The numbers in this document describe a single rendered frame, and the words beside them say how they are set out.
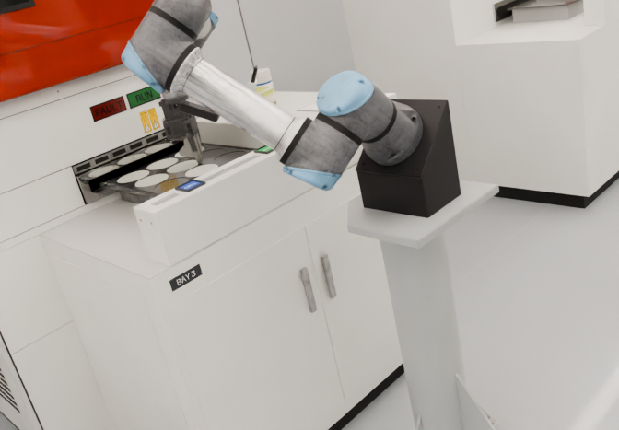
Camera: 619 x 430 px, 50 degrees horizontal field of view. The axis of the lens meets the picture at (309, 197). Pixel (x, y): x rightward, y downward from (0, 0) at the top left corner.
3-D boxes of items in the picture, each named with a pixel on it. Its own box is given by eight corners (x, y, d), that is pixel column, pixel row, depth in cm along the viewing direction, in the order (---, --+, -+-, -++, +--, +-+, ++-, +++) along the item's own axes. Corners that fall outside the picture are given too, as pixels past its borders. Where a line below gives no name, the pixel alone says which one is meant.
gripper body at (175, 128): (174, 134, 204) (163, 97, 200) (201, 130, 203) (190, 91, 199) (168, 142, 197) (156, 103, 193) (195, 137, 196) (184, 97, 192)
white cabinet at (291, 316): (122, 451, 227) (38, 236, 198) (317, 310, 285) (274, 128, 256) (239, 543, 181) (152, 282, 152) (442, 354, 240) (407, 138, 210)
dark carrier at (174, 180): (105, 183, 206) (105, 181, 206) (194, 145, 227) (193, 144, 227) (166, 197, 181) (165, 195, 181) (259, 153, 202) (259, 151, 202)
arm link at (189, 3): (176, -45, 138) (191, 1, 186) (147, 0, 138) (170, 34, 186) (224, -13, 139) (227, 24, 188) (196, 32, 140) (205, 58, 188)
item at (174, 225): (148, 259, 164) (132, 207, 159) (306, 175, 197) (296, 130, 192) (169, 267, 157) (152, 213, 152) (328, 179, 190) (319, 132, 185)
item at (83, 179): (85, 203, 207) (75, 175, 204) (198, 154, 234) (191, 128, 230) (87, 204, 206) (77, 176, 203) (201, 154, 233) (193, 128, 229)
